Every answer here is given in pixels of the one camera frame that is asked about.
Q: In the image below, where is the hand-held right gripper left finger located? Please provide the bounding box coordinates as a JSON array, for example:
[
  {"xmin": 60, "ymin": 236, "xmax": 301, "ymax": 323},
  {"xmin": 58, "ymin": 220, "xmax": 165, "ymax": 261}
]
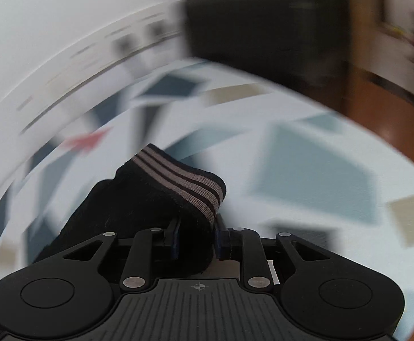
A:
[{"xmin": 62, "ymin": 218, "xmax": 182, "ymax": 289}]

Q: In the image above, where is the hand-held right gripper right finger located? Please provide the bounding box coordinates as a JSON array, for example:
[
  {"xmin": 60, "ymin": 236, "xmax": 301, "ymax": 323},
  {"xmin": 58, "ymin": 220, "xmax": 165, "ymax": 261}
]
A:
[{"xmin": 214, "ymin": 215, "xmax": 336, "ymax": 289}]

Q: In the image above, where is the black sock with grey stripes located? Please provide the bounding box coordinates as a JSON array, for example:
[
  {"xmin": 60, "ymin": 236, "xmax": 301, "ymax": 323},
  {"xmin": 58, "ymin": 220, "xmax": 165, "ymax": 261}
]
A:
[{"xmin": 33, "ymin": 143, "xmax": 227, "ymax": 276}]

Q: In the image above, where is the black cabinet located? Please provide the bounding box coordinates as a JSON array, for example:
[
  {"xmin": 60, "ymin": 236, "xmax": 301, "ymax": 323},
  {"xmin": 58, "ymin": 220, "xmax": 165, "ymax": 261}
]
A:
[{"xmin": 185, "ymin": 0, "xmax": 350, "ymax": 91}]

